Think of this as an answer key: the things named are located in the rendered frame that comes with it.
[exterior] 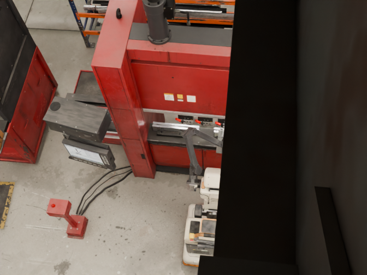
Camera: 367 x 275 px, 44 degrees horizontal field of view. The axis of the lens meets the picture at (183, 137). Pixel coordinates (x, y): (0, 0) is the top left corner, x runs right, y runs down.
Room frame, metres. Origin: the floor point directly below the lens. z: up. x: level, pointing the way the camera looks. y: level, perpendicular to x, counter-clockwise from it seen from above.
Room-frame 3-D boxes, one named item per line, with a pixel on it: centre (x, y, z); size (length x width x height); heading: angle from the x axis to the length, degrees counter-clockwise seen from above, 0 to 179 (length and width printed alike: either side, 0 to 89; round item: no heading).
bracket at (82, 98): (2.27, 0.86, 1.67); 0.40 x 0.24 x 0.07; 76
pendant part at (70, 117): (2.03, 0.88, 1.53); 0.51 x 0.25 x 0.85; 66
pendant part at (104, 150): (1.93, 0.87, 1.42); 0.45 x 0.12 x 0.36; 66
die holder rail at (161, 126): (2.35, 0.07, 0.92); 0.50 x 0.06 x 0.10; 76
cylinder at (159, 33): (2.47, 0.02, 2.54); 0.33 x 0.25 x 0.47; 76
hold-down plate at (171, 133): (2.30, 0.13, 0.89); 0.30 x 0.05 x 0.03; 76
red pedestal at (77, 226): (1.67, 1.37, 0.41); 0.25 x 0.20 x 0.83; 166
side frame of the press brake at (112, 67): (2.62, 0.44, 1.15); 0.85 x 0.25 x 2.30; 166
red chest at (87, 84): (2.92, 0.90, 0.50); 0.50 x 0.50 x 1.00; 76
